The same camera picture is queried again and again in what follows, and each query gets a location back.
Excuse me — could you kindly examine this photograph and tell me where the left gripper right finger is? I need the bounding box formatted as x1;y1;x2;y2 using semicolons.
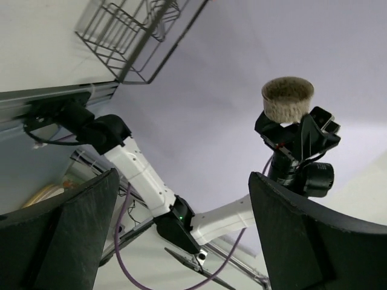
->
249;172;386;290

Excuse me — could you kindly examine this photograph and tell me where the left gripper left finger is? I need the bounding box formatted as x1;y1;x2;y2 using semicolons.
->
1;169;119;289

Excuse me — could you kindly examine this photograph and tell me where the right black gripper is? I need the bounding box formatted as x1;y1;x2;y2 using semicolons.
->
255;111;341;161

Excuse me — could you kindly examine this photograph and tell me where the small grey speckled dish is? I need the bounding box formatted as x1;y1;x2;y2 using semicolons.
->
261;76;314;124

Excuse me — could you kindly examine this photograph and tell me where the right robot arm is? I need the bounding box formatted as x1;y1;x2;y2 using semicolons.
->
55;103;340;254

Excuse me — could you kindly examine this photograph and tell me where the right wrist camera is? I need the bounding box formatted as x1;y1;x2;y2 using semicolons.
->
310;106;340;134

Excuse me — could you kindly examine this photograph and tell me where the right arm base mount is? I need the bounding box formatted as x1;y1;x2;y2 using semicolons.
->
23;98;94;146

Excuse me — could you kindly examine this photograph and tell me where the aluminium table rail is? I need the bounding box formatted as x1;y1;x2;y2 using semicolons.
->
1;82;119;123

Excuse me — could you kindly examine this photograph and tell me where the black wire dish rack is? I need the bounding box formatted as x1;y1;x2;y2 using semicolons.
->
75;1;208;85

